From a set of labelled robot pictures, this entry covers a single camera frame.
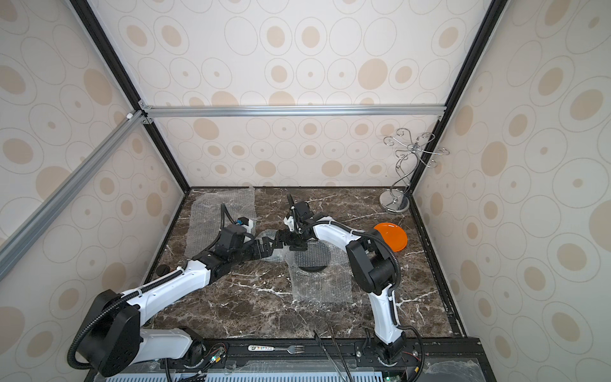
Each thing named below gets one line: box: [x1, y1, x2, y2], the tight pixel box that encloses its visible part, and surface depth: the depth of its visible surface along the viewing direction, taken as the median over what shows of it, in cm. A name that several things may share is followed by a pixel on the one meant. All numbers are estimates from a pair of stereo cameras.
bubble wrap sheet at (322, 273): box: [284, 239, 354, 304], surface depth 91 cm
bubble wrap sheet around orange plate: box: [184, 187, 257, 258], surface depth 112 cm
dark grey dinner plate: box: [295, 239, 332, 273], surface depth 94 cm
